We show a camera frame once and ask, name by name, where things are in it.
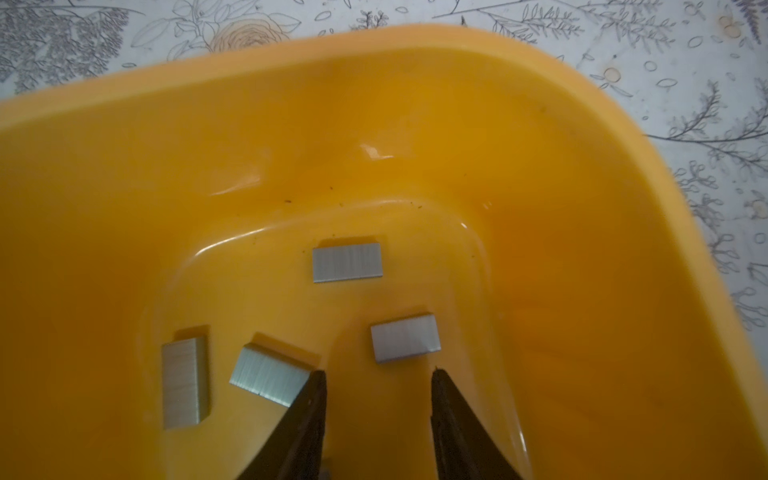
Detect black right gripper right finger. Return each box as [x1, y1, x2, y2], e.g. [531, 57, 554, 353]
[430, 369, 522, 480]

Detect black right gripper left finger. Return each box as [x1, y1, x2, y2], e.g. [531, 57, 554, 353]
[238, 370, 327, 480]

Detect grey staple strip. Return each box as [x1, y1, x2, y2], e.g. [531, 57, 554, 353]
[229, 343, 312, 407]
[161, 336, 210, 430]
[312, 243, 383, 283]
[370, 314, 442, 363]

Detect yellow plastic tray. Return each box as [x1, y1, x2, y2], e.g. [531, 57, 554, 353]
[1, 25, 767, 479]

